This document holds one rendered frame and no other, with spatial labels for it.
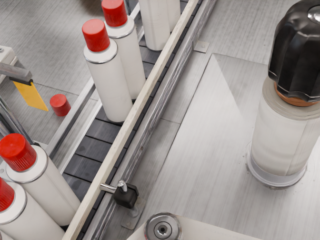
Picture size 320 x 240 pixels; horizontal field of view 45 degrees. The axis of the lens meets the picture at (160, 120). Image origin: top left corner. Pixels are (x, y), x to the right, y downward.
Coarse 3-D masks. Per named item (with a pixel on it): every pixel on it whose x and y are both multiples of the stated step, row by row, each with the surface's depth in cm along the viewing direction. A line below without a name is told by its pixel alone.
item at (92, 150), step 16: (192, 16) 82; (144, 48) 78; (176, 48) 77; (144, 64) 75; (160, 80) 73; (144, 112) 69; (96, 128) 68; (112, 128) 68; (80, 144) 66; (96, 144) 66; (128, 144) 65; (80, 160) 65; (96, 160) 65; (64, 176) 63; (80, 176) 63; (112, 176) 62; (80, 192) 61; (96, 208) 60
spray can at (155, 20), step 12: (144, 0) 67; (156, 0) 67; (144, 12) 69; (156, 12) 69; (144, 24) 72; (156, 24) 71; (168, 24) 73; (156, 36) 73; (168, 36) 75; (156, 48) 76
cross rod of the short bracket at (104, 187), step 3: (102, 183) 58; (105, 183) 59; (102, 186) 58; (105, 186) 58; (108, 186) 58; (111, 186) 58; (102, 189) 58; (105, 189) 58; (108, 189) 58; (111, 189) 58; (114, 189) 58; (108, 192) 58; (111, 192) 58
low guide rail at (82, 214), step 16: (192, 0) 79; (176, 32) 75; (160, 64) 70; (144, 96) 67; (128, 128) 63; (112, 144) 62; (112, 160) 61; (96, 176) 59; (96, 192) 58; (80, 208) 56; (80, 224) 56
